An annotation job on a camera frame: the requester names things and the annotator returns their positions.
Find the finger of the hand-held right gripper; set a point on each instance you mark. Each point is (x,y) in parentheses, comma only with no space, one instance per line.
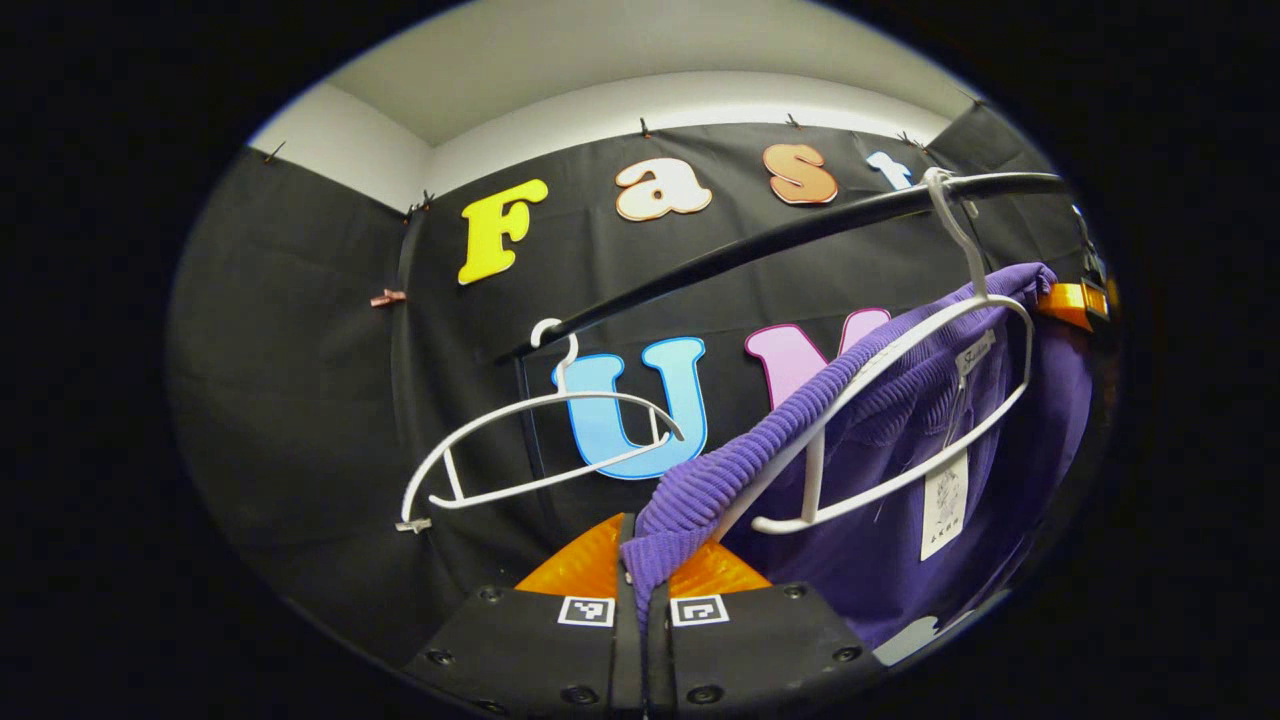
(1075,303)

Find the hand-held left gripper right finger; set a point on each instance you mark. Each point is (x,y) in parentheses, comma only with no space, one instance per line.
(657,660)

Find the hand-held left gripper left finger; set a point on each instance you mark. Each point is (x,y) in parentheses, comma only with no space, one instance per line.
(626,650)

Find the white plastic hanger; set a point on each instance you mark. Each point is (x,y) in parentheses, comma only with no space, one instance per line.
(520,405)
(962,235)

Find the black clothes rack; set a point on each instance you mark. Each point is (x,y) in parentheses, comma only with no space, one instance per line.
(760,243)

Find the white clip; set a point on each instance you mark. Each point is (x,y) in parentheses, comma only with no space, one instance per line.
(413,524)

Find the black backdrop cloth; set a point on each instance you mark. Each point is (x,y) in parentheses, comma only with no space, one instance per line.
(300,400)

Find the red clip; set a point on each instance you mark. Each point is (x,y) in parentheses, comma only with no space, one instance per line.
(388,297)

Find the row of black clips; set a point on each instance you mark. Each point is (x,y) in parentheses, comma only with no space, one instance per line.
(645,128)

